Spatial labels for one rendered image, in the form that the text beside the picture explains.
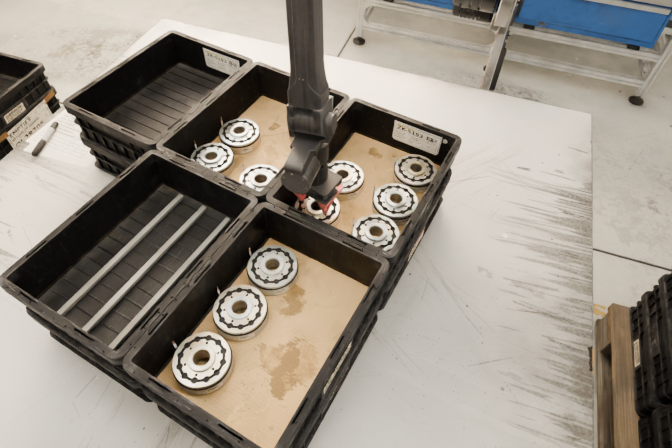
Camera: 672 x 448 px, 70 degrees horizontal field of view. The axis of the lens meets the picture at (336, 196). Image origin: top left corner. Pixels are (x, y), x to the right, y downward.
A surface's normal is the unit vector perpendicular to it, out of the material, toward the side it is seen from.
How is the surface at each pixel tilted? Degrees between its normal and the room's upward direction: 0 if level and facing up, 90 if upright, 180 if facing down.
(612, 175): 0
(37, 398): 0
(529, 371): 0
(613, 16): 90
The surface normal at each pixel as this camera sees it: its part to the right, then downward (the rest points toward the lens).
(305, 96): -0.33, 0.60
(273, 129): 0.03, -0.65
